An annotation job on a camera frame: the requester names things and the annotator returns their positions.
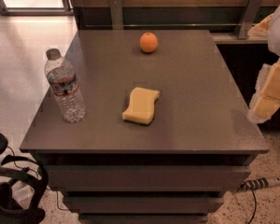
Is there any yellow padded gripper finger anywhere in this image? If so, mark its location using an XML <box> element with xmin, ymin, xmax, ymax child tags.
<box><xmin>247</xmin><ymin>59</ymin><xmax>280</xmax><ymax>123</ymax></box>
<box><xmin>247</xmin><ymin>14</ymin><xmax>273</xmax><ymax>37</ymax></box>

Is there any clear plastic water bottle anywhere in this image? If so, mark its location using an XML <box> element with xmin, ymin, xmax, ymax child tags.
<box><xmin>44</xmin><ymin>49</ymin><xmax>86</xmax><ymax>123</ymax></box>

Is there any striped power strip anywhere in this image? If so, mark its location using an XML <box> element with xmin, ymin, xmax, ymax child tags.
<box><xmin>237</xmin><ymin>177</ymin><xmax>280</xmax><ymax>192</ymax></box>

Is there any orange fruit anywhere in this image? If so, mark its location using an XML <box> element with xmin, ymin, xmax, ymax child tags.
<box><xmin>140</xmin><ymin>33</ymin><xmax>158</xmax><ymax>53</ymax></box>

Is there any yellow sponge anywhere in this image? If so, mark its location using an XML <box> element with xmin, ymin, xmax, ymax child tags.
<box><xmin>122</xmin><ymin>87</ymin><xmax>160</xmax><ymax>125</ymax></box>

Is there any grey drawer cabinet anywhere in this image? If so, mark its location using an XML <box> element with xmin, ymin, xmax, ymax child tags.
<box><xmin>21</xmin><ymin>30</ymin><xmax>268</xmax><ymax>224</ymax></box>

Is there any right metal bracket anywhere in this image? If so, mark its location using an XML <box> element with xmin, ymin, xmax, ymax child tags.
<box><xmin>234</xmin><ymin>0</ymin><xmax>262</xmax><ymax>39</ymax></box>

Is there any metal bracket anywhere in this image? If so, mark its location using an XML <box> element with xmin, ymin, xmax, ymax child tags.
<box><xmin>234</xmin><ymin>0</ymin><xmax>262</xmax><ymax>39</ymax></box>
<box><xmin>109</xmin><ymin>0</ymin><xmax>123</xmax><ymax>30</ymax></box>

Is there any black cable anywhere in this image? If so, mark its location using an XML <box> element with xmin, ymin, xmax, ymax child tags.
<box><xmin>246</xmin><ymin>188</ymin><xmax>258</xmax><ymax>224</ymax></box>

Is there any left metal bracket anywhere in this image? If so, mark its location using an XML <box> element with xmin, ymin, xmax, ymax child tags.
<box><xmin>109</xmin><ymin>0</ymin><xmax>123</xmax><ymax>30</ymax></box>

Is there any black headset with straps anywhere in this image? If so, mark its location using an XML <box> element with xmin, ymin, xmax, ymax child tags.
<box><xmin>0</xmin><ymin>133</ymin><xmax>49</xmax><ymax>224</ymax></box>

